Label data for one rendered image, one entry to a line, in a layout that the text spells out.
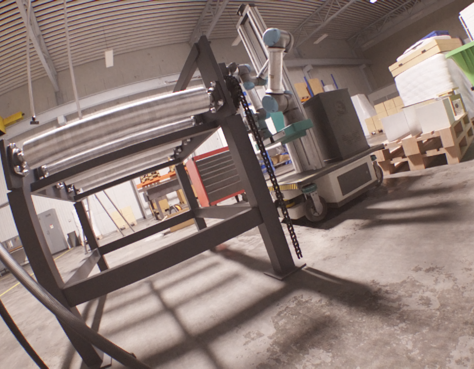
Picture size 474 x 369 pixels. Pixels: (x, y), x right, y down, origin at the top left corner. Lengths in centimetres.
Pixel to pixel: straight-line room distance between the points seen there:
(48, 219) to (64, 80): 673
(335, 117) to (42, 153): 178
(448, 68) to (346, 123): 217
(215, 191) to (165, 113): 286
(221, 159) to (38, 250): 328
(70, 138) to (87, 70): 1282
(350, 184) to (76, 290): 167
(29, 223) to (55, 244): 1064
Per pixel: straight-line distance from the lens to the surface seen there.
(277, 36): 154
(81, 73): 1373
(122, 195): 1159
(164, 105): 101
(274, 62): 157
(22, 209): 102
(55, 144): 100
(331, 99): 195
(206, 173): 376
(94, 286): 99
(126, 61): 1382
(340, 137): 189
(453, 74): 378
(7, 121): 1314
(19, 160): 108
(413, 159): 231
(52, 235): 1164
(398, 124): 269
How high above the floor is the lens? 51
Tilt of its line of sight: 3 degrees down
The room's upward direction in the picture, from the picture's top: 20 degrees counter-clockwise
